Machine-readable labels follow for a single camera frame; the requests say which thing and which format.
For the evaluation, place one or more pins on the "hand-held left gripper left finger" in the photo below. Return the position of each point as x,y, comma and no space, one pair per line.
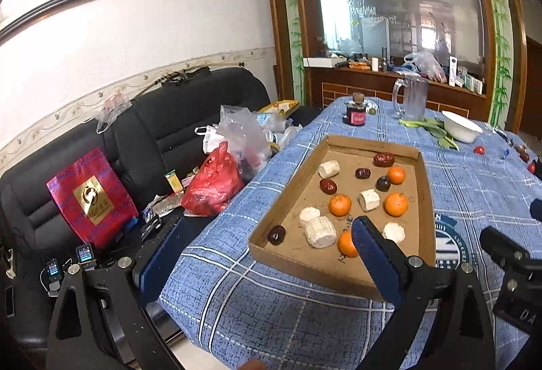
163,255

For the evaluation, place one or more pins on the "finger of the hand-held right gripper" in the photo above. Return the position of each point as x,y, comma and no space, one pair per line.
504,245
537,210

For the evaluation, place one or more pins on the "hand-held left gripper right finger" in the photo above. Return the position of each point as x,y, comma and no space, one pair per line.
377,264

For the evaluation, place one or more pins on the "orange mandarin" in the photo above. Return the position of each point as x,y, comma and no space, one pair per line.
396,204
396,174
340,204
346,245

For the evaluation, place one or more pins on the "white yam piece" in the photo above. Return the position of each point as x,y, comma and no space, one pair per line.
329,169
368,200
394,232

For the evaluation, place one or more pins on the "large beige yam piece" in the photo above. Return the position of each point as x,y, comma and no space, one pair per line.
320,231

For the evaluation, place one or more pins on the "dark purple plum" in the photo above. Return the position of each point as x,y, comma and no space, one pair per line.
383,183

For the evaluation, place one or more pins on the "red date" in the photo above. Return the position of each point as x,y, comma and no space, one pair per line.
327,185
383,159
276,234
525,157
363,173

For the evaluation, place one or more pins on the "cardboard box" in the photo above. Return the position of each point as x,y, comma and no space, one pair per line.
296,196

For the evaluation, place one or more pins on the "black box device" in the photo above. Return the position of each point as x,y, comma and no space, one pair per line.
538,169

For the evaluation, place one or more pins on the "red tomato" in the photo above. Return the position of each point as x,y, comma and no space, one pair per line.
531,167
479,150

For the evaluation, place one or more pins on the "green and yellow packet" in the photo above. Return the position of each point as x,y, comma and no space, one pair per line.
173,179

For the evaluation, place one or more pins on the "small screen device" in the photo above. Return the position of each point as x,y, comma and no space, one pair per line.
84,255
55,270

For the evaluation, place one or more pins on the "red plastic bag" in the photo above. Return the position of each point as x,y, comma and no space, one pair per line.
211,184

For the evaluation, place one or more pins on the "red gift bag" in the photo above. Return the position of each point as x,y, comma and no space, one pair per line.
91,200

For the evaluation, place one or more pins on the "blue plaid tablecloth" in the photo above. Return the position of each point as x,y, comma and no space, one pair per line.
254,310

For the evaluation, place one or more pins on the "white bowl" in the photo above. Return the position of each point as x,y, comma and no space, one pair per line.
461,129

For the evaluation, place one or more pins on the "bok choy leaf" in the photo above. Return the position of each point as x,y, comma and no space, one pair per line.
448,141

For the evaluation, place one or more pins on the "brown wooden door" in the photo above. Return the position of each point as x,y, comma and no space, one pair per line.
534,90

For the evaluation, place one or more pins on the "white plastic bag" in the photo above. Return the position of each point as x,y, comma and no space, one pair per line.
210,138

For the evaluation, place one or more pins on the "black leather sofa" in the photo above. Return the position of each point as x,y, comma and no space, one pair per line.
169,116

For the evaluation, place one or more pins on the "row of medicine boxes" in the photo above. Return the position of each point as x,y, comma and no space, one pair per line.
470,82

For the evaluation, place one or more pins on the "bok choy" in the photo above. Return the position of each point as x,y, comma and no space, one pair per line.
419,124

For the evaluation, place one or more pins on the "clear plastic bag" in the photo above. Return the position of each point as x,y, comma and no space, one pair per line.
111,109
245,133
425,65

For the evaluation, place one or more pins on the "corked bottle with red label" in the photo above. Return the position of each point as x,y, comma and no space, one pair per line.
355,112

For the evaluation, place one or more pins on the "tall white carton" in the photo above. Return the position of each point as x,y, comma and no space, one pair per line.
453,71

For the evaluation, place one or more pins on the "clear plastic pitcher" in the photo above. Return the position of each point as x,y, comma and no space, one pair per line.
413,101

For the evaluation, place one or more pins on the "wooden sideboard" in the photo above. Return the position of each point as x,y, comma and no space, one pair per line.
338,86

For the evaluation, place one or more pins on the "yellow snack packet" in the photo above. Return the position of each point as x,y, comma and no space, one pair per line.
279,105

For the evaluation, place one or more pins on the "white cup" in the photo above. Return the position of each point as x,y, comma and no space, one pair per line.
374,63

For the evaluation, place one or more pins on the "flat white box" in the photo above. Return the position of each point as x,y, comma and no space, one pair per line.
319,62

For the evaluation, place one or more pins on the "bamboo painted wall panel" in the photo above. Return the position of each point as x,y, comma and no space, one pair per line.
499,35
294,35

